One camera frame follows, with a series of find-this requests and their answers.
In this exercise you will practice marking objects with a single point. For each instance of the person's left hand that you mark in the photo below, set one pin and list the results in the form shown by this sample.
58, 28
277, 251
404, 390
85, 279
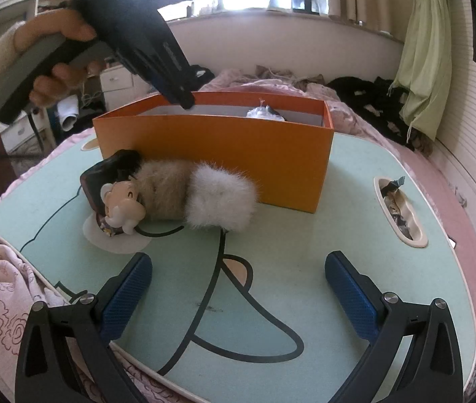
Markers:
53, 23

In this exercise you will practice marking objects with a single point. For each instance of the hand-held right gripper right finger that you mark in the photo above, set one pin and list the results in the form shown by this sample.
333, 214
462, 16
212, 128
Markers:
353, 298

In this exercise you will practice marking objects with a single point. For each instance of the cartoon doll figurine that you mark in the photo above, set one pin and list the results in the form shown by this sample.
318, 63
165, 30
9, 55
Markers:
124, 210

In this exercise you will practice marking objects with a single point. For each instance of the small black clothes pile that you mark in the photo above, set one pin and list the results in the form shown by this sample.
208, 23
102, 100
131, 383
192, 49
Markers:
202, 75

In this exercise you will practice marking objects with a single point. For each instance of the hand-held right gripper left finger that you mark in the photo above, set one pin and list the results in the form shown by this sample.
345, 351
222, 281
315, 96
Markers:
127, 298

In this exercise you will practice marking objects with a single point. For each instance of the white fur ball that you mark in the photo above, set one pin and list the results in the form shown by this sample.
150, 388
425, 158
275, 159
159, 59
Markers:
221, 197

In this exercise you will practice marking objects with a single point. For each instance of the light green curtain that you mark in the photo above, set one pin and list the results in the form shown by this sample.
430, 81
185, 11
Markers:
424, 50

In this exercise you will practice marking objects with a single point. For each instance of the beige curtain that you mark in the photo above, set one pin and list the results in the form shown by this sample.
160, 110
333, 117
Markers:
372, 0

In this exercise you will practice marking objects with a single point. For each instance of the beige fur ball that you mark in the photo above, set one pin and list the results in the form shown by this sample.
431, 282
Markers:
162, 189

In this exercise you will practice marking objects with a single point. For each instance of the green cartoon print desktop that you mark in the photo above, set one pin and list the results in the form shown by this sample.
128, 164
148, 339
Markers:
263, 268

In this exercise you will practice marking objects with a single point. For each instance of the beige crumpled cloth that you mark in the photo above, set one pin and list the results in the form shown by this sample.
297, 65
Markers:
280, 75

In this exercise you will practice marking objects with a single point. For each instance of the white louvered door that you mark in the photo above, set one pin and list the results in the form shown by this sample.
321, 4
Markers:
473, 134

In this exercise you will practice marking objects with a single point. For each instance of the large black clothes pile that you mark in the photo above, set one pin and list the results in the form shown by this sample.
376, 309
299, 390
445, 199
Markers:
368, 96

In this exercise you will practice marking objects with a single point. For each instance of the white drawer cabinet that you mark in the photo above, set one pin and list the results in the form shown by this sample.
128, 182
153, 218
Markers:
116, 79

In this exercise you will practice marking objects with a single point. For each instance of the orange cardboard box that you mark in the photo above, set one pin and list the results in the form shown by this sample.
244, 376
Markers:
221, 155

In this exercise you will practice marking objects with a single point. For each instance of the crumpled wrappers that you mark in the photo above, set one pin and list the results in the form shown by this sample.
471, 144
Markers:
395, 205

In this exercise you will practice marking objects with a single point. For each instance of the dark red pouch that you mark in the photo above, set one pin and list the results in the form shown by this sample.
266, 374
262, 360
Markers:
99, 176

